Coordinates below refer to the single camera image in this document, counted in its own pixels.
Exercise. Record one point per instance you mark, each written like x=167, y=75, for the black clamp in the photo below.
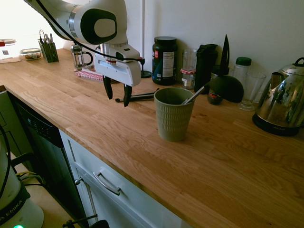
x=80, y=221

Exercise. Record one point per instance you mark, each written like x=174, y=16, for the jar with black lid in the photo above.
x=217, y=70

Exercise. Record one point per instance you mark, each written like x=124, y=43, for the green ribbed utensil holder cup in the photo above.
x=172, y=116

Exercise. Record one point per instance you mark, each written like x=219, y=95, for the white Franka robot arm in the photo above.
x=71, y=21

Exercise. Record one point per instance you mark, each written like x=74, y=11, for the clear bottle green lid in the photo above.
x=241, y=70

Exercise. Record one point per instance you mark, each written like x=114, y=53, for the small dark jar red label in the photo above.
x=215, y=97

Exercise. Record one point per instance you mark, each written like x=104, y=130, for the small jar red checkered lid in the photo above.
x=187, y=78

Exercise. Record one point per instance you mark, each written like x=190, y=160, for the black shaker bottle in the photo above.
x=204, y=66

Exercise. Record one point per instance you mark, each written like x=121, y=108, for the glass food container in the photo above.
x=30, y=54

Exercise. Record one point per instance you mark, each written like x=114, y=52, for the black steel kitchen tongs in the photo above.
x=142, y=96

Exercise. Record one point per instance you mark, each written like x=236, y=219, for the white taper candle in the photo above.
x=142, y=28

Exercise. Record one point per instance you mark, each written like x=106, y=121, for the glass French press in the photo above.
x=79, y=58

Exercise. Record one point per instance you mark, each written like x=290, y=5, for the black pointed utensil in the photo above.
x=226, y=57

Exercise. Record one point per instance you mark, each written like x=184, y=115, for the white container red clip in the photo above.
x=8, y=51

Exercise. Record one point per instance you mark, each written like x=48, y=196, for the red checkered book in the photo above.
x=89, y=75

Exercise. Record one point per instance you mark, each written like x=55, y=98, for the tall clear glass jar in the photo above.
x=189, y=59

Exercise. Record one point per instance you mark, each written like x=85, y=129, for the black dishwasher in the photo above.
x=45, y=147

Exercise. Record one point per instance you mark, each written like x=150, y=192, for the dark green cutlery caddy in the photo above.
x=49, y=52

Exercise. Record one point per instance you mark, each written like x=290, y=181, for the metal cutlery piece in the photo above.
x=50, y=38

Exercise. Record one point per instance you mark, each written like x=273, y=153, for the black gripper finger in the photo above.
x=108, y=88
x=127, y=95

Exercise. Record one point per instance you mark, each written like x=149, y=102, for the silver cabinet knob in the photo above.
x=78, y=181

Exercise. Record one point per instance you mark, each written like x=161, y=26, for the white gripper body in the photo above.
x=118, y=70

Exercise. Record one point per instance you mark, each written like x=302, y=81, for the white kitchen cabinet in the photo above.
x=123, y=202

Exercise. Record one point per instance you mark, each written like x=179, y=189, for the stainless steel electric kettle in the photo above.
x=282, y=99

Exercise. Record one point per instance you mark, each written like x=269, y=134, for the black protein powder tub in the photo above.
x=164, y=61

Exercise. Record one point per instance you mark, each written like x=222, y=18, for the black kettle base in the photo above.
x=273, y=128

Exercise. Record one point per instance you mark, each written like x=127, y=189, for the footed drinking glass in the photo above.
x=253, y=90

